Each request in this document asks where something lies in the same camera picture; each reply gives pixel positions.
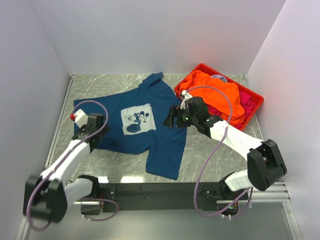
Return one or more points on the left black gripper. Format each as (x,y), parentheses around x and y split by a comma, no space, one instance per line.
(104,129)

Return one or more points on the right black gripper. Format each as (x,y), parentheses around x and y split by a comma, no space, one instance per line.
(175,111)

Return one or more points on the blue mickey t shirt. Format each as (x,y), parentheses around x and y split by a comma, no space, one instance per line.
(135,119)

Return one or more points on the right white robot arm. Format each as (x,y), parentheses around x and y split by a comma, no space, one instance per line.
(265,164)

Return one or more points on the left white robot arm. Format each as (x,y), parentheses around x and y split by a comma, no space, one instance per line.
(47,196)

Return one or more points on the orange t shirt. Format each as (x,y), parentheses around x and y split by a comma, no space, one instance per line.
(199,83)

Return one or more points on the lavender t shirt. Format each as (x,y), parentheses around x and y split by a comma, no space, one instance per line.
(220,77)

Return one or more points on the black base beam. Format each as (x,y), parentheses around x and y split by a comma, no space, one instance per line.
(162,196)

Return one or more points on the magenta t shirt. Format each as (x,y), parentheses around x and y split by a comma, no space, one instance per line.
(242,107)

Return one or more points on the red plastic bin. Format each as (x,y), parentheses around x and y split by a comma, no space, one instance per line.
(258,99)

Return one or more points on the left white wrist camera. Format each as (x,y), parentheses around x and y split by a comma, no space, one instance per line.
(80,118)

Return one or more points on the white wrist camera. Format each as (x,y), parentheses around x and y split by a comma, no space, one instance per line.
(80,118)
(185,96)

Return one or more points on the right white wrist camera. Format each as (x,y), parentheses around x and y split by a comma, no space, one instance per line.
(185,96)

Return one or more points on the aluminium rail frame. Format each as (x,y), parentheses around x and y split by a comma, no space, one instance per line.
(276,193)

